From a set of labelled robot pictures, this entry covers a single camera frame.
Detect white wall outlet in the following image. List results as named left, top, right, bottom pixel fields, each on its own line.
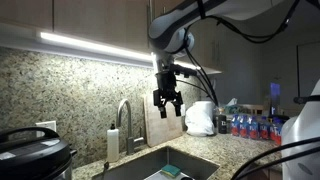
left=36, top=121, right=56, bottom=137

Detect black cooker lid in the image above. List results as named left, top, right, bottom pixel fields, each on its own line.
left=0, top=126, right=72, bottom=176

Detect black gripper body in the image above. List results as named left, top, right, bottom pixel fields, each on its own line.
left=153, top=64, right=197, bottom=108

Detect dark jar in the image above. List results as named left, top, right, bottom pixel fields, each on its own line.
left=217, top=114, right=227, bottom=134

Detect stainless steel pressure cooker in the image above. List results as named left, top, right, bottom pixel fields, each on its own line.
left=0, top=149, right=77, bottom=180

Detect white paper towel bag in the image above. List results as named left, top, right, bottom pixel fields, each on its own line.
left=185, top=101, right=215, bottom=137

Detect tissue box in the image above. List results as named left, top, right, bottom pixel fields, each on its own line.
left=224, top=98, right=249, bottom=114

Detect wooden upper cabinets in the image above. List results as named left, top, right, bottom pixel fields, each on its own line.
left=0, top=0, right=223, bottom=74

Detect under-cabinet light strip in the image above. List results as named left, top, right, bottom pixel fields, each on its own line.
left=40, top=32, right=194, bottom=64

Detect water bottle pack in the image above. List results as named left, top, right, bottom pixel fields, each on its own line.
left=230, top=115, right=283, bottom=145

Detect stainless steel sink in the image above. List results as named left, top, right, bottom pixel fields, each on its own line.
left=91, top=146, right=219, bottom=180

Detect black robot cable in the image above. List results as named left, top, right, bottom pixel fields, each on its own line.
left=181, top=0, right=320, bottom=180

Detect green yellow sponge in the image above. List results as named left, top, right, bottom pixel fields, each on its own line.
left=161, top=165, right=181, bottom=178

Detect wooden cutting board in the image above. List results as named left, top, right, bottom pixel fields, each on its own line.
left=144, top=94, right=183, bottom=147

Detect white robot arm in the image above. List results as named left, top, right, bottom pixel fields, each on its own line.
left=148, top=0, right=320, bottom=180

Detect brushed steel faucet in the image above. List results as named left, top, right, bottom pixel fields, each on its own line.
left=116, top=99, right=145, bottom=155

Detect white soap dispenser bottle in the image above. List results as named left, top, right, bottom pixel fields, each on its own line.
left=107, top=124, right=119, bottom=162

